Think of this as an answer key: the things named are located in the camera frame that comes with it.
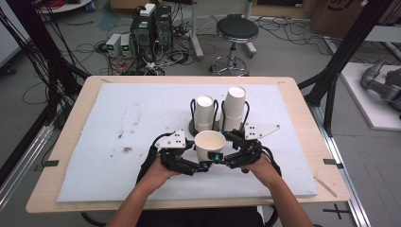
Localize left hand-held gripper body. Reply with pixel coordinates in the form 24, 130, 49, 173
154, 129, 196, 177

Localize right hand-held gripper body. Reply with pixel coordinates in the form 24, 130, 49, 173
226, 123, 281, 169

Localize person's right hand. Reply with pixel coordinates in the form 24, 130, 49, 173
241, 154, 282, 189

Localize person's left hand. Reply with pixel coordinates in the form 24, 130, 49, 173
142, 156, 182, 191

